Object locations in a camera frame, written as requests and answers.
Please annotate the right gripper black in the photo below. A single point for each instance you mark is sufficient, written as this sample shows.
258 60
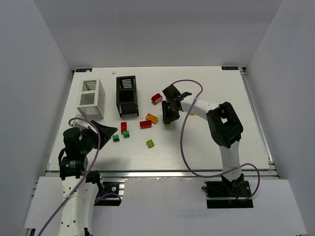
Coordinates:
168 111

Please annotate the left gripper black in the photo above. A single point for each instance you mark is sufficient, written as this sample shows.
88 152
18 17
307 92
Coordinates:
96 137

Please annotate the lime green small brick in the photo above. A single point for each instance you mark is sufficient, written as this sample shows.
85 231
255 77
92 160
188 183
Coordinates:
166 122

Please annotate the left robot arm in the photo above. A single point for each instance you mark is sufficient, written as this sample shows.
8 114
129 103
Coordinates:
80 185

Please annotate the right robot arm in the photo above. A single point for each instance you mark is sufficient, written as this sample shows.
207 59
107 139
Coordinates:
224 124

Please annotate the green small brick left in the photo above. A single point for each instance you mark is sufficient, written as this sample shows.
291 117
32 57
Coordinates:
116 138

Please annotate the red rounded flower brick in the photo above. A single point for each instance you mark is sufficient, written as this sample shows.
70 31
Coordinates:
156 98

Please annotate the orange rectangular brick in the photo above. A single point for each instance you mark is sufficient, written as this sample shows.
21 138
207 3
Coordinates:
152 118

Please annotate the green small brick right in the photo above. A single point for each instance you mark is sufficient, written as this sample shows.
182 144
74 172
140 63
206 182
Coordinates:
126 134

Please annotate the red upright brick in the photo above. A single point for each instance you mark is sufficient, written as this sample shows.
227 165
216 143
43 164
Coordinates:
123 127

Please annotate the red rectangular brick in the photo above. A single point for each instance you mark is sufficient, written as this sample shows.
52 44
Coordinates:
145 124

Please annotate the white slotted container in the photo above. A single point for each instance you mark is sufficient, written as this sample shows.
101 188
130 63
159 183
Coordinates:
91 99

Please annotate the lime green flat brick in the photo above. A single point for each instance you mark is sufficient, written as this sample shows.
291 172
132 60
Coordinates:
150 143

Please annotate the black slotted container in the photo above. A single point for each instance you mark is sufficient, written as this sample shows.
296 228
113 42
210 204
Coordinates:
126 96

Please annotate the blue label right corner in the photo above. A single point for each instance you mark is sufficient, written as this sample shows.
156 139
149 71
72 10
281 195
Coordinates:
229 68

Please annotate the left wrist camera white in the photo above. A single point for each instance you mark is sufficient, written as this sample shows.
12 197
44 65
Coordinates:
78 123

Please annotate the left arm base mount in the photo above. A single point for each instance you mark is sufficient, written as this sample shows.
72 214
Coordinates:
107 191

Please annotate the aluminium table rail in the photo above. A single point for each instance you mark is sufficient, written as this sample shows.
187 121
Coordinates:
247 173

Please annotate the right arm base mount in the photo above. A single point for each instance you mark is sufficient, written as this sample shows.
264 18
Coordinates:
218 196

